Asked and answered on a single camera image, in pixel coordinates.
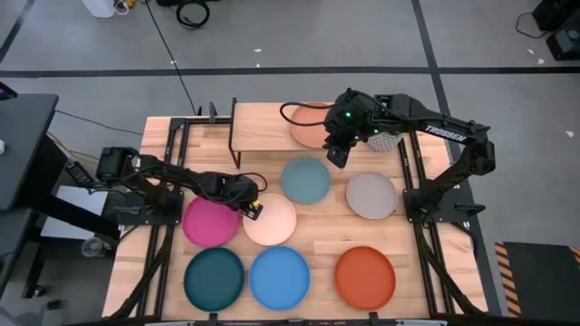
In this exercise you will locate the white board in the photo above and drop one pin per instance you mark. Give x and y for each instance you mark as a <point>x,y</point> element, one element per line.
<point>72,204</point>

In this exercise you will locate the white container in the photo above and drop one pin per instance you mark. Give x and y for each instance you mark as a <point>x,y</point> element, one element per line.
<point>97,6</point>

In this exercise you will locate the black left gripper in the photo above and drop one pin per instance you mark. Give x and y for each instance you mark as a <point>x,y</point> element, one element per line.
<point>231,188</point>

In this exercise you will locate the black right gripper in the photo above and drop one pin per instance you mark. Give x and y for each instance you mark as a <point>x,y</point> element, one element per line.
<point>351,117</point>

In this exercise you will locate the warm grey plate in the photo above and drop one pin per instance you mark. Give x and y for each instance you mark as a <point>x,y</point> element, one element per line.
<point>371,195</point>

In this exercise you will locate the blue-grey plate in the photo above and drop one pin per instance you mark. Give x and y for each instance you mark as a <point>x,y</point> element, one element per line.
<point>306,181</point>

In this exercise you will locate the clear glass jar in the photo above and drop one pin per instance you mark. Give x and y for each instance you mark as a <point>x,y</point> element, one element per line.
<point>95,248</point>

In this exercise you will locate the magenta plate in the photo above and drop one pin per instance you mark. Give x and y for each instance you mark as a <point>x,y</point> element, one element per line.
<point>206,226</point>

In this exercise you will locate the salmon plate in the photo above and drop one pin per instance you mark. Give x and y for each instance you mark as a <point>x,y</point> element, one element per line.
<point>308,129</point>

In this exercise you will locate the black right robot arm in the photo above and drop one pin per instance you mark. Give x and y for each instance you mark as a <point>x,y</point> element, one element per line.
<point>448,131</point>

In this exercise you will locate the black desk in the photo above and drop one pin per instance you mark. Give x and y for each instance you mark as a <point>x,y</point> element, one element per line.
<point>22,145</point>

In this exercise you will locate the wooden shelf with black legs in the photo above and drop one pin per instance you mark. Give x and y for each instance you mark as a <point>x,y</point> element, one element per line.
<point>258,129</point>

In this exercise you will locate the black yellow hazard-striped mat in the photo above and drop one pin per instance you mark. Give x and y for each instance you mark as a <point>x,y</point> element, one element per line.
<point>539,280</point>

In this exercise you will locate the pale pink plate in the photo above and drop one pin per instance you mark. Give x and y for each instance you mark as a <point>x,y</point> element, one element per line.
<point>272,226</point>

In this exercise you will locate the black equipment case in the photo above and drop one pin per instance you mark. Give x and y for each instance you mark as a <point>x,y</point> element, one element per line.
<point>562,31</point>

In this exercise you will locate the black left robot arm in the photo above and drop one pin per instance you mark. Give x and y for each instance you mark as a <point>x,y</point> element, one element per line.
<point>158,169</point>

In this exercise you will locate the black power adapter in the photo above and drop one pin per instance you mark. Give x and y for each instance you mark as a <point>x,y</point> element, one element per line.
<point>79,174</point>

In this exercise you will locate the black metal rig frame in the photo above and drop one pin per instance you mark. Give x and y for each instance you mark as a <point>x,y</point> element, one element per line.
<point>118,217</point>

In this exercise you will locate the bright blue plate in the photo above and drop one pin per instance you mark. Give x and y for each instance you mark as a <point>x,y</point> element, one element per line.
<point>279,278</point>

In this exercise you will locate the orange plate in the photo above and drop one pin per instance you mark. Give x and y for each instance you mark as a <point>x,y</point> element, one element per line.
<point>364,278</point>

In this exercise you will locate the dark teal plate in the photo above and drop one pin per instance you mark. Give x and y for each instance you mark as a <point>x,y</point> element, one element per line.
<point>214,279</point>

